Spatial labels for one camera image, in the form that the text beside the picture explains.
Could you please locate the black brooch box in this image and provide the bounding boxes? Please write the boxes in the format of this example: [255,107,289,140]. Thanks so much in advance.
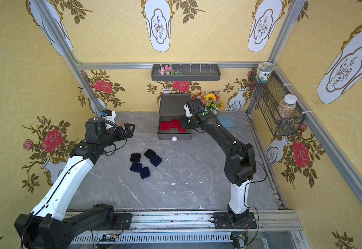
[144,149,156,160]
[130,153,141,163]

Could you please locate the blue brooch box left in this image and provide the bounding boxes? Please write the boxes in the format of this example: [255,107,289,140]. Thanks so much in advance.
[130,162,143,173]

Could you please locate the grey top drawer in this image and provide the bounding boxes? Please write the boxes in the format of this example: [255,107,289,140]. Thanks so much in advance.
[157,116,192,140]

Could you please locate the black brooch box right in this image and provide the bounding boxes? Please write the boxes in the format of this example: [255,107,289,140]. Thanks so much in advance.
[144,149,156,160]

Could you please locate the small pink flowers on shelf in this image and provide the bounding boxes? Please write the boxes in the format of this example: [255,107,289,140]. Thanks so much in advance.
[158,65,181,76]

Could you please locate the flower pot white fence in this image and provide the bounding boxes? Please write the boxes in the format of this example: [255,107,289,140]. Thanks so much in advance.
[191,91,224,114]

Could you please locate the light blue dustpan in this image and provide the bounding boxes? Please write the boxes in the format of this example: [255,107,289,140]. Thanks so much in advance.
[217,114,234,130]

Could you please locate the decorated jar with lid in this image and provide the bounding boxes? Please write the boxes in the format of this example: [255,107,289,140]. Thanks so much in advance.
[256,62,275,83]

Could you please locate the clear jar white lid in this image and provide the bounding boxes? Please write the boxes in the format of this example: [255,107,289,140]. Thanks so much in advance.
[276,94,297,120]

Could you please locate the black brooch box left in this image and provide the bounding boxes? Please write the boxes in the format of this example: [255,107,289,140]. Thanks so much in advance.
[130,153,141,163]

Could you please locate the blue brooch box right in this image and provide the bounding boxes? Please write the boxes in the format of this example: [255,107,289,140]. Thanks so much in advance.
[150,155,162,167]

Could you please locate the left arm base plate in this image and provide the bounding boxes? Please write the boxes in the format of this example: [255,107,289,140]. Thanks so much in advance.
[101,213,132,231]

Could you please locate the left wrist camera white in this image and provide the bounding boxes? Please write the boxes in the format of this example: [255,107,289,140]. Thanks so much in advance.
[102,110,117,126]

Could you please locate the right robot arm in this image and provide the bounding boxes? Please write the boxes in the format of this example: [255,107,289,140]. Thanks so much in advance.
[182,112,257,223]

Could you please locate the blue brooch box bottom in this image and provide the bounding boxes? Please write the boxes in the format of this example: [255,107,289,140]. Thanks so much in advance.
[140,167,151,179]

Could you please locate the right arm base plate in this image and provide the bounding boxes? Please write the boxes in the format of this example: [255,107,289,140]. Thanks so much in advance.
[212,211,258,229]

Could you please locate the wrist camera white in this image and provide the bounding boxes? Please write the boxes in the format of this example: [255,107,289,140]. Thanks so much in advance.
[102,110,117,126]
[184,99,205,118]

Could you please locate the grey wall shelf tray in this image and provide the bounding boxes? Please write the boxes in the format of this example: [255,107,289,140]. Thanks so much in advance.
[151,63,221,82]

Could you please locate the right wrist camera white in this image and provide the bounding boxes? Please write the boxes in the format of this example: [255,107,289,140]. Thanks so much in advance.
[184,99,205,118]

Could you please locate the black wire wall basket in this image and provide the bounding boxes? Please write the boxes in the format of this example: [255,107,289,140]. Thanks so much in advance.
[253,72,305,137]

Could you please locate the blue brooch box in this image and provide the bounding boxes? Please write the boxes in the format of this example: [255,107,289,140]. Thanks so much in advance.
[140,167,151,179]
[130,162,143,173]
[150,155,162,167]

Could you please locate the aluminium front rail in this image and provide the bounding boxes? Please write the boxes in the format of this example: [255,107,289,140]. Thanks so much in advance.
[64,210,303,233]

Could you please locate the small circuit board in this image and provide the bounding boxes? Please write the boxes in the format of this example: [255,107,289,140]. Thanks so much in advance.
[101,233,118,242]

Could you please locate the three-drawer storage cabinet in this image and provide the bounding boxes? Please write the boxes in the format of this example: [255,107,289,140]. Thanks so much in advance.
[159,93,191,116]

